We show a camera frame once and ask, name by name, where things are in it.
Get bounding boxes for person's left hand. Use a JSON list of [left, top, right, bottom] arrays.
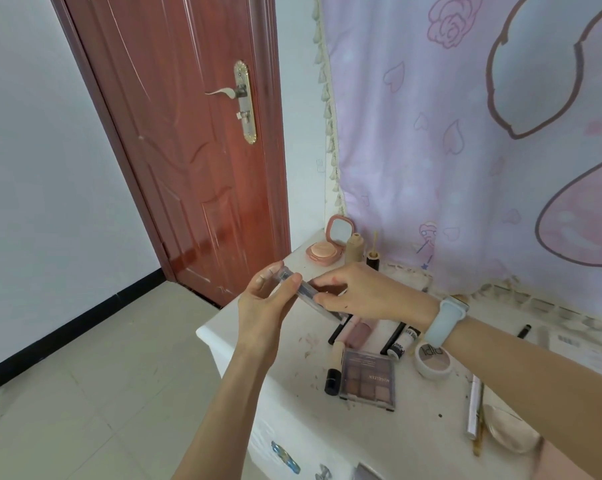
[[233, 262, 303, 368]]

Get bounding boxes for person's right hand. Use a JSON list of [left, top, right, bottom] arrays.
[[310, 262, 439, 329]]

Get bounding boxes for black foundation bottle cap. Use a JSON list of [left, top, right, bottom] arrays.
[[365, 232, 381, 271]]

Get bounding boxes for pink lip gloss tube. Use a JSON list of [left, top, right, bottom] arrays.
[[343, 317, 377, 351]]

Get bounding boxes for black eyeliner pencil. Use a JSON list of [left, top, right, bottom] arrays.
[[380, 322, 407, 357]]

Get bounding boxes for dark grey palette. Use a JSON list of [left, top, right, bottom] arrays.
[[273, 267, 349, 323]]

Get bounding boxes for small black white bottle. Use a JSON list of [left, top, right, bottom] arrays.
[[386, 325, 421, 361]]

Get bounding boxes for beige foundation bottle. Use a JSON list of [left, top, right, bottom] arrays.
[[345, 233, 365, 263]]

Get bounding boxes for black eyeliner pencils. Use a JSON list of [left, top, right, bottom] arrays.
[[328, 314, 353, 345]]

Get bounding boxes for pink cushion compact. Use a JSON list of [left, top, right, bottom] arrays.
[[305, 214, 354, 267]]

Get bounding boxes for round white powder compact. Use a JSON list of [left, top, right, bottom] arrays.
[[413, 342, 454, 381]]

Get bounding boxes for orange brown eyeshadow palette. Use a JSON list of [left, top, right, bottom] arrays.
[[339, 348, 397, 413]]

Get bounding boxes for beige concealer tube black cap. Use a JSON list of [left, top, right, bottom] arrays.
[[324, 339, 347, 397]]

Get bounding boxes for silver mascara tube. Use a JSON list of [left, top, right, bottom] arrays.
[[464, 374, 483, 441]]

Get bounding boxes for white oval compact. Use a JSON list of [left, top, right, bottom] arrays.
[[482, 384, 541, 455]]

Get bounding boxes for paper instruction sheet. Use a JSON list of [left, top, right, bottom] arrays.
[[548, 327, 602, 385]]

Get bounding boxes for person's left forearm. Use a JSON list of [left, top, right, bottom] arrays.
[[173, 347, 277, 480]]

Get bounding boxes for person's right forearm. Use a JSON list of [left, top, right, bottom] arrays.
[[445, 317, 602, 480]]

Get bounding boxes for white smartwatch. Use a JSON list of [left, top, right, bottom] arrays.
[[423, 296, 469, 348]]

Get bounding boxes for white table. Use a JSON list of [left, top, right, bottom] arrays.
[[196, 229, 602, 480]]

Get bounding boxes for blue cabinet sticker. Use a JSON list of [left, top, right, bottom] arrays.
[[270, 441, 301, 475]]

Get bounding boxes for lilac cartoon cloth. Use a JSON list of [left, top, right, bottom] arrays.
[[313, 0, 602, 341]]

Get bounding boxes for brown wooden door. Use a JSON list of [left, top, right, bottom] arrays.
[[48, 0, 292, 308]]

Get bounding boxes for brass door handle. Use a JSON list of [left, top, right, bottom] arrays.
[[204, 59, 258, 145]]

